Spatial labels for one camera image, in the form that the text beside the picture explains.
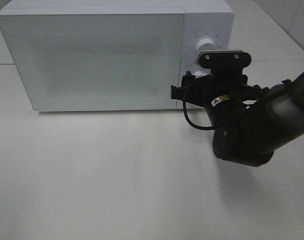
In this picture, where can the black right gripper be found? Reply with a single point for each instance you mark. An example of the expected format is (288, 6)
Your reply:
(229, 87)

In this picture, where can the white timer knob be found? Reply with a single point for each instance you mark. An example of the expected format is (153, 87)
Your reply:
(200, 73)

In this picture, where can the white microwave door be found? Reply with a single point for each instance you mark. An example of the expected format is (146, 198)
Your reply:
(96, 62)

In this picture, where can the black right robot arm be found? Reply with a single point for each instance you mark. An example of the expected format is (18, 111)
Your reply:
(249, 122)

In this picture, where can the upper white power knob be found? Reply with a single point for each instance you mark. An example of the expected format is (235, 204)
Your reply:
(206, 44)

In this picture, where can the white microwave oven body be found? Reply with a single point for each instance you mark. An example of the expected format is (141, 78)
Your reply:
(202, 18)

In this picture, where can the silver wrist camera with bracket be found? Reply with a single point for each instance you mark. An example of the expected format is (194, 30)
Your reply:
(223, 59)

